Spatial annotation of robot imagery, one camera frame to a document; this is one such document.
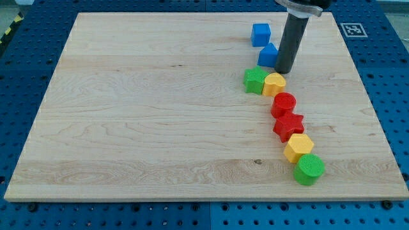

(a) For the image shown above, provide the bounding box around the red cylinder block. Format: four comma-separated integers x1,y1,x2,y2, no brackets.
270,92,297,118

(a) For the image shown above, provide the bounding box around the yellow heart block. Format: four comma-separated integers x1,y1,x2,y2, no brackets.
262,73,286,96

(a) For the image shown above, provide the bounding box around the green cylinder block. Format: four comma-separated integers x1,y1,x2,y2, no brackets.
293,153,325,186

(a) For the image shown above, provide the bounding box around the green star block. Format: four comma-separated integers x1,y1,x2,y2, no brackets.
243,66,270,95

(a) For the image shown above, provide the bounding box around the yellow black hazard tape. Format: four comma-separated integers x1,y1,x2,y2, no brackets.
1,12,24,45

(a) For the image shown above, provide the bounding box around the red star block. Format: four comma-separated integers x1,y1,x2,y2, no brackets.
273,112,304,142

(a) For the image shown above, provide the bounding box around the blue cube block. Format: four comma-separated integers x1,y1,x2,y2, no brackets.
251,23,271,47

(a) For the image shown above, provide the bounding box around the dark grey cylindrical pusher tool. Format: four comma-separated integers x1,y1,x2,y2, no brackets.
274,13,309,74

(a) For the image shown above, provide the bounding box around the white fiducial marker tag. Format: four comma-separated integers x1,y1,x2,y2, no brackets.
341,22,367,38

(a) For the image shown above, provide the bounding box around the light wooden board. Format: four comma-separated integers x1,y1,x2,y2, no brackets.
4,13,408,203

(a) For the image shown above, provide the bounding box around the blue triangle block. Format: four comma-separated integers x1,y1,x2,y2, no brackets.
258,43,278,68

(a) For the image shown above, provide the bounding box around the yellow hexagon block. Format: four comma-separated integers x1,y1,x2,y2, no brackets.
284,134,314,164

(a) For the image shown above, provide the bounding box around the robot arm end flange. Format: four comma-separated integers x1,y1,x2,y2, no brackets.
275,0,332,19

